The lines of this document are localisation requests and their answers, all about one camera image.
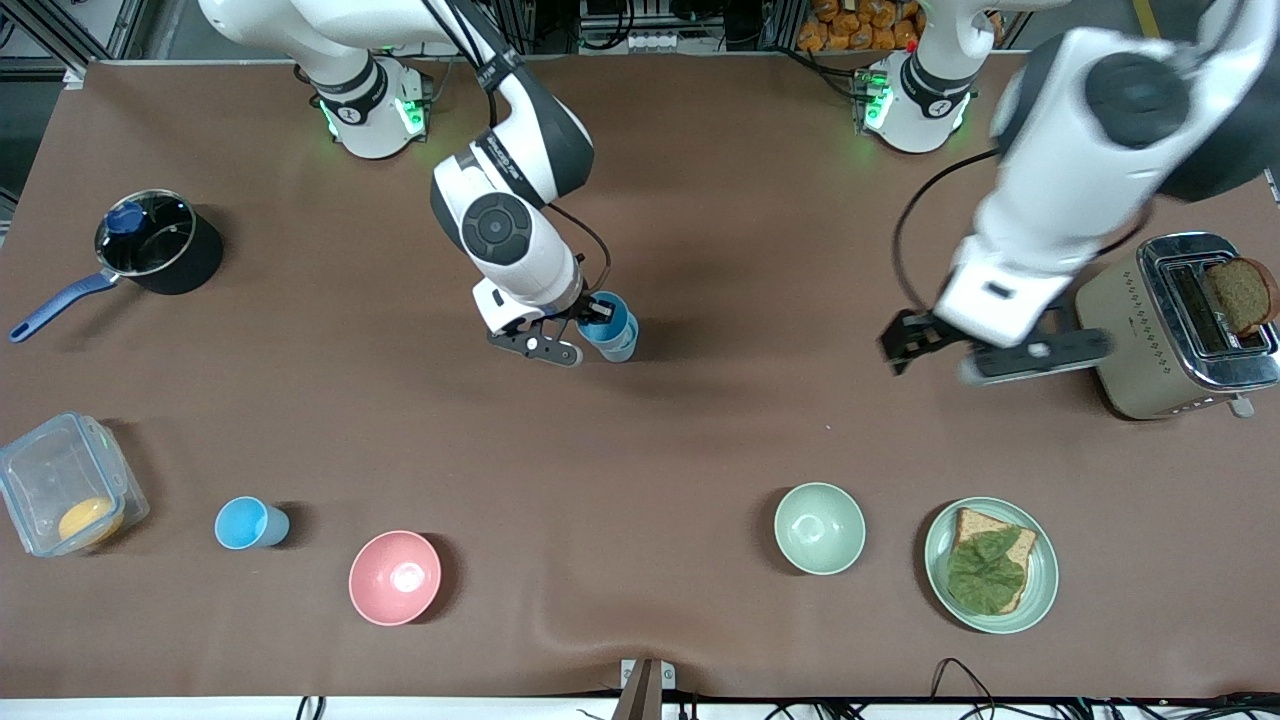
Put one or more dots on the pale green plate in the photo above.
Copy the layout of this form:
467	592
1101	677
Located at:
1042	590

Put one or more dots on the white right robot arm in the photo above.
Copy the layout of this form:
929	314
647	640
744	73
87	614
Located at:
510	230

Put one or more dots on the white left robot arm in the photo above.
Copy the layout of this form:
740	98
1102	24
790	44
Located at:
1080	150

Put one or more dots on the aluminium frame profile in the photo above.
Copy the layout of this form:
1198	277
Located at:
60	45

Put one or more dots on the grey metal camera bracket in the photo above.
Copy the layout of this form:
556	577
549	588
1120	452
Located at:
640	695

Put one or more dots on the clear plastic food container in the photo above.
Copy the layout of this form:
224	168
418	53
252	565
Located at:
50	470

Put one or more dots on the green lettuce leaf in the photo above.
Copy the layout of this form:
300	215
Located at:
985	575

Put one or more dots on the dark toast slice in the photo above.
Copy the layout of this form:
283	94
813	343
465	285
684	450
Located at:
1240	295

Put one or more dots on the brown bread slice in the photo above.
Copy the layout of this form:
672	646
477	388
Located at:
972	522

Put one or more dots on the glass lid blue knob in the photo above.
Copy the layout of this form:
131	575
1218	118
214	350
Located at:
150	235

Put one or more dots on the orange snack pile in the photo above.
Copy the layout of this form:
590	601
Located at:
850	25

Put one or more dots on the beige steel toaster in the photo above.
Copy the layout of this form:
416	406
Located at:
1150	370

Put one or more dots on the pink bowl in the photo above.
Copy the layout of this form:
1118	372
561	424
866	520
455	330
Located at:
395	578

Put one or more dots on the brown table cloth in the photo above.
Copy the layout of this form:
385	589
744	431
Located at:
640	450

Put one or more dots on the orange round food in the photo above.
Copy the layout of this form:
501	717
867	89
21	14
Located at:
85	520

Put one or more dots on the pale green bowl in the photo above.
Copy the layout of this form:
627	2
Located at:
820	528

